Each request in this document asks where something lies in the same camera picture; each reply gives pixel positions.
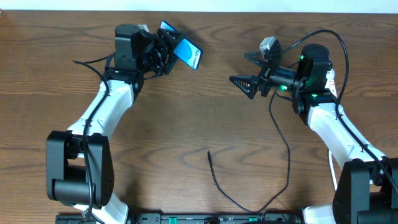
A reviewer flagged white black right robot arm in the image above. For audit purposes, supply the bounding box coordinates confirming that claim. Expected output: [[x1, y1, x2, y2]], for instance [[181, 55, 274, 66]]
[[229, 37, 397, 223]]

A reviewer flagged white power strip cord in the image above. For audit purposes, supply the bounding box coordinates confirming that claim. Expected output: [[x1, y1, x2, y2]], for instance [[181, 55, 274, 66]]
[[328, 149, 339, 191]]

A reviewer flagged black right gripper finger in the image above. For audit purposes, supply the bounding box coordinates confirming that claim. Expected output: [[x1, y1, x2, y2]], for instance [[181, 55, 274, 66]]
[[244, 51, 265, 67], [229, 75, 258, 100]]

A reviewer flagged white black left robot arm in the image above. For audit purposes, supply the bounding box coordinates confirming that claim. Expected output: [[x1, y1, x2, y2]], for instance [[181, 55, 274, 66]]
[[46, 21, 186, 223]]

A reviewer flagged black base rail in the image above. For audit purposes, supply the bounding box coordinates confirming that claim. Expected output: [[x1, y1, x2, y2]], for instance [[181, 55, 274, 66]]
[[54, 211, 304, 224]]

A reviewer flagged blue Samsung Galaxy smartphone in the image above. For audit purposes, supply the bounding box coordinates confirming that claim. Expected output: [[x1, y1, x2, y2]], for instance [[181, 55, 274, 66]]
[[159, 21, 203, 70]]

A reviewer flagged black USB charging cable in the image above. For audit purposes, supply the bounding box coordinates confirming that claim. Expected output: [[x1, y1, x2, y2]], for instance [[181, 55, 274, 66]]
[[206, 90, 291, 214]]

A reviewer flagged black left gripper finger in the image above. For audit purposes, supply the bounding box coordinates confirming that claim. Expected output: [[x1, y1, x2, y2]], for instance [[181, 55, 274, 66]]
[[157, 28, 184, 47], [164, 57, 179, 75]]

